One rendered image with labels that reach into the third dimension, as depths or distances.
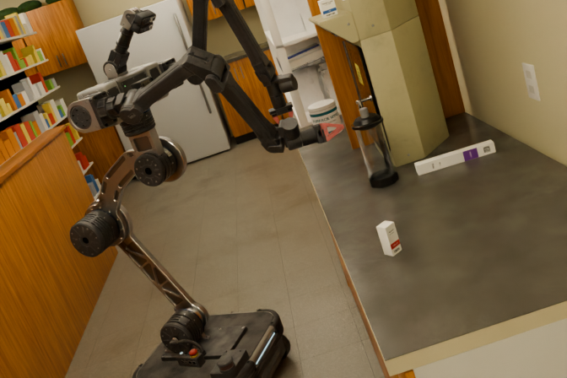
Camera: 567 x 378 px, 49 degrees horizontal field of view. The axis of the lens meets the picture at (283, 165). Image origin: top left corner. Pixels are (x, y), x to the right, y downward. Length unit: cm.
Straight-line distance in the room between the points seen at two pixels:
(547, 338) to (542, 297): 8
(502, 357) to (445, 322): 13
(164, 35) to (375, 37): 504
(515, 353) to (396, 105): 109
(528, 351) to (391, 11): 124
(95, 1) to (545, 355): 698
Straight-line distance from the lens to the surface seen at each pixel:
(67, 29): 757
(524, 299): 140
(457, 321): 137
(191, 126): 717
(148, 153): 259
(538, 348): 141
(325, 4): 222
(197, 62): 199
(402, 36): 223
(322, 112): 286
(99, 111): 231
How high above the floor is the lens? 171
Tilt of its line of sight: 17 degrees down
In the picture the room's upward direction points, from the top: 19 degrees counter-clockwise
